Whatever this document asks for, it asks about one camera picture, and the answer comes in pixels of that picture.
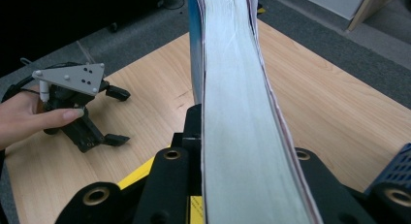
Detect blue file holder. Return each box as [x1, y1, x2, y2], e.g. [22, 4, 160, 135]
[364, 142, 411, 199]

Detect thick blue book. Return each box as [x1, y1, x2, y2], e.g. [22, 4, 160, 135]
[187, 0, 324, 224]

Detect yellow folder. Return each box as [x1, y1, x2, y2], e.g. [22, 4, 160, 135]
[116, 155, 206, 224]

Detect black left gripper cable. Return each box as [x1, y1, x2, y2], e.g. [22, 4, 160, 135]
[1, 74, 42, 104]

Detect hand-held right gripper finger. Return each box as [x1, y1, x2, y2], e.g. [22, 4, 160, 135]
[171, 103, 204, 150]

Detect thin black floor cable loop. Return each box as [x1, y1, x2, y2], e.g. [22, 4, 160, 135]
[157, 0, 186, 11]

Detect wooden desk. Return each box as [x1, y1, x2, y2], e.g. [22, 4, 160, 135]
[346, 0, 403, 33]

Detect white cabinet panel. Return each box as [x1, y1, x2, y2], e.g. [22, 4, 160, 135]
[288, 0, 370, 21]

